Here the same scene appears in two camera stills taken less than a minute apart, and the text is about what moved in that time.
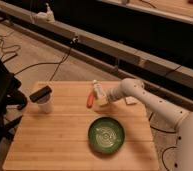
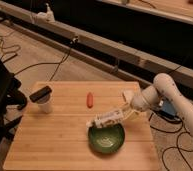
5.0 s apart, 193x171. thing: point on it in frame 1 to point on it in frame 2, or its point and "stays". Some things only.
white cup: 47,105 stays
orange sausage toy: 90,99 stays
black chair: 4,104 stays
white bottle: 98,88 to 112,116
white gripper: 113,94 to 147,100
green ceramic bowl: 106,135 stays
